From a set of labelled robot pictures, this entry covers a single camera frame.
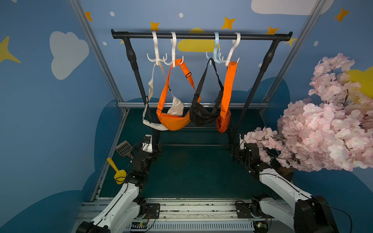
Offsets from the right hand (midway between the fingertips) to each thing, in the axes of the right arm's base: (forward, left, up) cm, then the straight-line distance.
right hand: (242, 142), depth 88 cm
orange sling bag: (+4, +40, +12) cm, 42 cm away
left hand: (-6, +54, +8) cm, 55 cm away
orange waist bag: (+1, +15, +19) cm, 24 cm away
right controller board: (-41, -7, -15) cm, 44 cm away
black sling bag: (+4, +28, +21) cm, 35 cm away
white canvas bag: (+10, +41, +18) cm, 46 cm away
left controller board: (-45, +56, -13) cm, 72 cm away
